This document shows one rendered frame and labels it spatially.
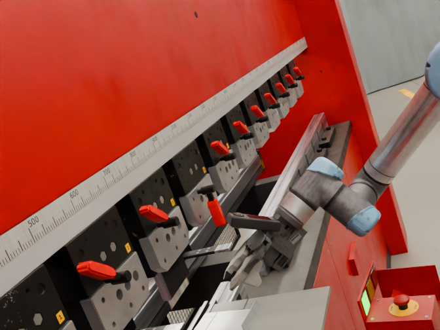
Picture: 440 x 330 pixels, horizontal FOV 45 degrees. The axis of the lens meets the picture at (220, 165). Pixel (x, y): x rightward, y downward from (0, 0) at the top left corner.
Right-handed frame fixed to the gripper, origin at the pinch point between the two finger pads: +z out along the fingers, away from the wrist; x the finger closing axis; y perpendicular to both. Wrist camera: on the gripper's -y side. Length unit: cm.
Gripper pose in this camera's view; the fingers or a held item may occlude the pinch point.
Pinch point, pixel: (228, 278)
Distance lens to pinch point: 123.7
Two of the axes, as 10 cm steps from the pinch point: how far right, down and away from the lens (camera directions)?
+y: 7.5, 6.1, 2.5
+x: -2.0, -1.5, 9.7
